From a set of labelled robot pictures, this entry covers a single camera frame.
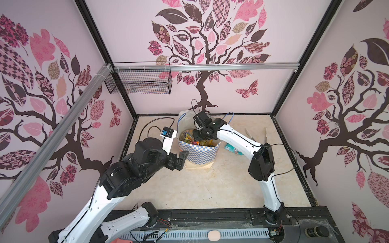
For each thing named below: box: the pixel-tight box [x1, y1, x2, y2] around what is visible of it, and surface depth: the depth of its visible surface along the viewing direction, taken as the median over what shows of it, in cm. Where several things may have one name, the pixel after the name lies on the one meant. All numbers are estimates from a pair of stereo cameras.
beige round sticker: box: [207, 229, 221, 242], surface depth 70 cm
